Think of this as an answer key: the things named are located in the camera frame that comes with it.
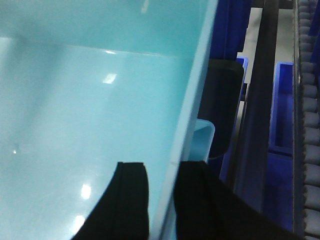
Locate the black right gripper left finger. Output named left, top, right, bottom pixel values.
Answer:
left=73, top=162, right=149, bottom=240

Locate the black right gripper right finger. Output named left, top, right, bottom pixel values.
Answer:
left=173, top=161, right=300, bottom=240

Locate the light blue bin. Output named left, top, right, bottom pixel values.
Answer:
left=0, top=0, right=218, bottom=240

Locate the dark blue lower crate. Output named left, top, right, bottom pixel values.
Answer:
left=263, top=62, right=294, bottom=232

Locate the roller conveyor track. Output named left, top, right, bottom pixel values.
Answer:
left=293, top=0, right=320, bottom=240

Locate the grey divider rail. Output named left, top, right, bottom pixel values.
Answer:
left=233, top=0, right=280, bottom=212

